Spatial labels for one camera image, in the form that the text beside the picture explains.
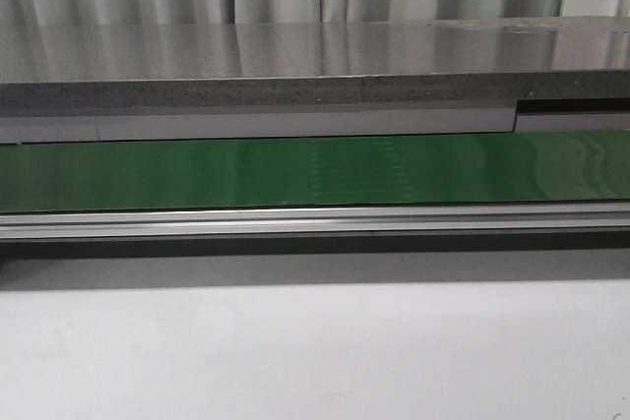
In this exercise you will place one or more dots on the green conveyor belt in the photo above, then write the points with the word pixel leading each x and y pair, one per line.
pixel 310 172

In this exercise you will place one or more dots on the aluminium conveyor frame rail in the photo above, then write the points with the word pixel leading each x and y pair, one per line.
pixel 307 221

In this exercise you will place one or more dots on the grey stone countertop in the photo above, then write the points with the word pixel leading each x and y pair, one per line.
pixel 83 70

